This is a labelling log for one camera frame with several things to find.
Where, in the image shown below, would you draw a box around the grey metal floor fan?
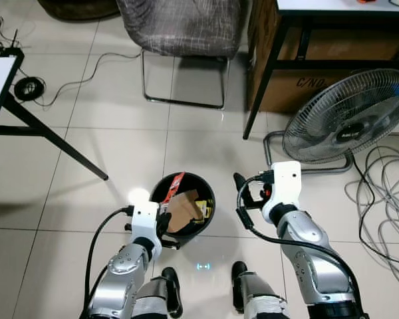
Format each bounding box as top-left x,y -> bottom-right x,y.
263,68 -> 399,175

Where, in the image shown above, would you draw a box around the black floor cable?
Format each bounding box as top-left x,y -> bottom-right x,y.
349,154 -> 399,274

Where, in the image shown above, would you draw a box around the yellow packet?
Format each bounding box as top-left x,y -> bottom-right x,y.
197,199 -> 212,220

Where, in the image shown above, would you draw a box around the large brown cardboard box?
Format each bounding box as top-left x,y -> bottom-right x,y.
248,27 -> 399,114

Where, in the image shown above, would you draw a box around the robot right leg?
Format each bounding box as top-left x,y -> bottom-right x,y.
229,261 -> 292,319

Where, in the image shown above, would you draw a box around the black router with antennas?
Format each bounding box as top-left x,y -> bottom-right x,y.
0,27 -> 25,62

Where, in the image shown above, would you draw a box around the black round cable reel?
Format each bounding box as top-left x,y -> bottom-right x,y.
13,75 -> 47,102

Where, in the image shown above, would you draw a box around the grey coiled floor cable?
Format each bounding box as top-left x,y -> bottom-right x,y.
344,143 -> 399,293

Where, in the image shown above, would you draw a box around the red snack wrapper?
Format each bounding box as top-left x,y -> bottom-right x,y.
160,171 -> 186,208

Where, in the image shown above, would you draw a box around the white table black legs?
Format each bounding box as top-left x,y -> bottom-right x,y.
0,47 -> 109,181

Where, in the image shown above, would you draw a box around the folded brown cardboard piece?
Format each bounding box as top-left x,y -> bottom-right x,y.
165,189 -> 205,233

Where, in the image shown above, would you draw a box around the robot left leg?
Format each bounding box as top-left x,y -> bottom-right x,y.
132,266 -> 184,319

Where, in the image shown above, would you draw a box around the black frame white desk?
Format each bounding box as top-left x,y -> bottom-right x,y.
243,0 -> 399,140

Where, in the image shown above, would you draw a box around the black round rubbish bin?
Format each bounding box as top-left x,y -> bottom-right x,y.
150,171 -> 217,238

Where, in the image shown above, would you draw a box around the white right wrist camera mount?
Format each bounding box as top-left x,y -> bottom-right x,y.
261,161 -> 302,224

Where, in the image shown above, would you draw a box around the thin grey floor cable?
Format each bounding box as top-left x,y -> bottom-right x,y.
27,48 -> 144,108

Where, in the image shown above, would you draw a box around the dark brown round basket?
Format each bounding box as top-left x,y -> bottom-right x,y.
39,0 -> 120,21

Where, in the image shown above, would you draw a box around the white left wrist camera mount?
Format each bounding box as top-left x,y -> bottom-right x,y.
128,199 -> 162,243

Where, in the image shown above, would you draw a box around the grey fabric metal chair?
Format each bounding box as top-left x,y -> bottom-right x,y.
116,0 -> 248,110

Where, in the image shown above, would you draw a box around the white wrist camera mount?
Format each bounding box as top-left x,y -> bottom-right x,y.
261,161 -> 302,224
128,199 -> 162,243

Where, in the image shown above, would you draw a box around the robot leg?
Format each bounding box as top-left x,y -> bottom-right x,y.
229,261 -> 292,319
132,266 -> 184,319

